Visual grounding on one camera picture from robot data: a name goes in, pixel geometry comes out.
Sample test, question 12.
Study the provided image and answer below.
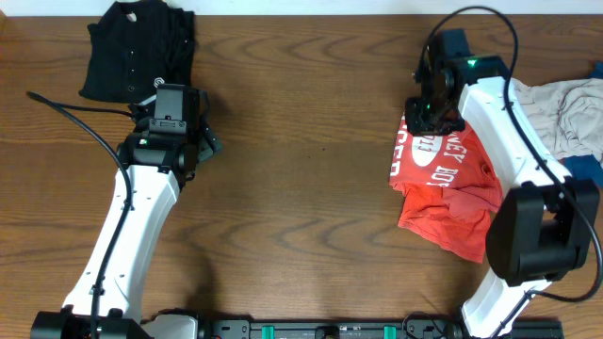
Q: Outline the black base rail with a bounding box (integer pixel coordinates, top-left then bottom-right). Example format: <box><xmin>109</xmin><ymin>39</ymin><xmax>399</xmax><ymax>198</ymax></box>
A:
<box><xmin>140</xmin><ymin>308</ymin><xmax>566</xmax><ymax>339</ymax></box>

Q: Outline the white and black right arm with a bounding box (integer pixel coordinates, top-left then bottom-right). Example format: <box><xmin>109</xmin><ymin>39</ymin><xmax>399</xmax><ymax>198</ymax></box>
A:
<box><xmin>399</xmin><ymin>29</ymin><xmax>602</xmax><ymax>338</ymax></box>

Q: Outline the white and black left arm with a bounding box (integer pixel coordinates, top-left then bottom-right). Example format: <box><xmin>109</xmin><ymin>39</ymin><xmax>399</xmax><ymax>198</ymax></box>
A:
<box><xmin>30</xmin><ymin>84</ymin><xmax>221</xmax><ymax>338</ymax></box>

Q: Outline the blue cloth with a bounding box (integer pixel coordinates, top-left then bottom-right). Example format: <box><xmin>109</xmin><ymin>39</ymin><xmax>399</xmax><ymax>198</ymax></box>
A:
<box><xmin>559</xmin><ymin>61</ymin><xmax>602</xmax><ymax>186</ymax></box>

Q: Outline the beige crumpled shirt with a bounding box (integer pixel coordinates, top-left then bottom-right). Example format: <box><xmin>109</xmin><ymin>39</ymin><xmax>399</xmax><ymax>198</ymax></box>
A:
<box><xmin>512</xmin><ymin>78</ymin><xmax>602</xmax><ymax>162</ymax></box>

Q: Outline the folded black shirt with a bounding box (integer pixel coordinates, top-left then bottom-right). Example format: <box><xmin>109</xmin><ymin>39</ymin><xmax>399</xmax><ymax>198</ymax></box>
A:
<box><xmin>79</xmin><ymin>1</ymin><xmax>196</xmax><ymax>104</ymax></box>

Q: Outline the orange red t-shirt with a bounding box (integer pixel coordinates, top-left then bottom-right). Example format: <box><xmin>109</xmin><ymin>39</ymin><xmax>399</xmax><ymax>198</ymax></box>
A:
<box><xmin>389</xmin><ymin>121</ymin><xmax>503</xmax><ymax>263</ymax></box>

